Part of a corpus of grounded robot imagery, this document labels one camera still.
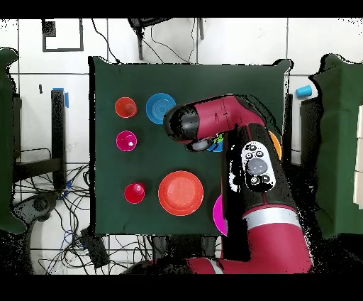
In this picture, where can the large pink plastic bowl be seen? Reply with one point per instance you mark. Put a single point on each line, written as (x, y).
(219, 215)

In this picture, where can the large yellow-orange plastic bowl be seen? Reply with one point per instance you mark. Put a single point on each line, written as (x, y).
(276, 143)

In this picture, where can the large smooth blue bowl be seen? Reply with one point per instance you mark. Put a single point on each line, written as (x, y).
(217, 148)

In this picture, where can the orange plastic cup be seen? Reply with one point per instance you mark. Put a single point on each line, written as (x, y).
(122, 105)

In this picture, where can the red plastic cup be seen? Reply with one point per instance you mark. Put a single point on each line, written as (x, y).
(132, 196)

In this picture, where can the green plastic cup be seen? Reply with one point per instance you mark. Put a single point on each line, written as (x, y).
(219, 138)

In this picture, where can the magenta plastic cup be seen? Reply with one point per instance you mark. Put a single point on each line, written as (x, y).
(123, 139)

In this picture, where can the white box stack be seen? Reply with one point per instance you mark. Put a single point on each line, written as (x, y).
(359, 156)

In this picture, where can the black camera tripod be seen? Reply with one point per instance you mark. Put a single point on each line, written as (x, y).
(139, 42)

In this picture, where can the black table frame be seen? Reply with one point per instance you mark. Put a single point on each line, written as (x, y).
(309, 127)
(58, 127)

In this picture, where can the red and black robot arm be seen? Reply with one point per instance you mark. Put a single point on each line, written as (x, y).
(278, 241)

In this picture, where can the black power strip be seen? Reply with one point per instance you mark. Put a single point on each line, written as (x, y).
(95, 250)

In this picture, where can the orange-red plastic bowl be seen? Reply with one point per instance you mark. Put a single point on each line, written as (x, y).
(180, 193)

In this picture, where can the small ringed blue bowl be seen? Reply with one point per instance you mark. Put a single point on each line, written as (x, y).
(156, 108)

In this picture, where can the dark green tablecloth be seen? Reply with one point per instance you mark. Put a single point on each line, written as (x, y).
(170, 79)

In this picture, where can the blue plastic cup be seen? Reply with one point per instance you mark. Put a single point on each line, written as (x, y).
(303, 91)

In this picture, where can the green cloth side table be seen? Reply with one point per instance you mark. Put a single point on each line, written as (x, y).
(337, 142)
(7, 142)

